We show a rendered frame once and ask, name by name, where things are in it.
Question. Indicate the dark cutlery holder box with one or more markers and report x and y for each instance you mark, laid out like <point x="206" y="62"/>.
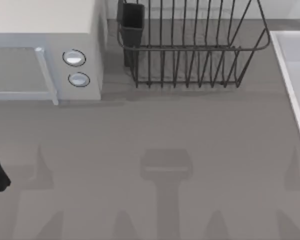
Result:
<point x="131" y="25"/>

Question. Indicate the pale microwave oven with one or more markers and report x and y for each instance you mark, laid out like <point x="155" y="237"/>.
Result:
<point x="40" y="17"/>

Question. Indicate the large round microwave knob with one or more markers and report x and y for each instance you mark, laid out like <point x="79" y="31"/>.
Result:
<point x="74" y="58"/>

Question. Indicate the white sink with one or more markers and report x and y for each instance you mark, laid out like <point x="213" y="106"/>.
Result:
<point x="296" y="75"/>

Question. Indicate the small round microwave knob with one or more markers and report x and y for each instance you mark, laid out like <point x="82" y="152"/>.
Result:
<point x="78" y="79"/>

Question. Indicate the microwave oven glass door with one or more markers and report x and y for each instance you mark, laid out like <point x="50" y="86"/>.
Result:
<point x="15" y="72"/>

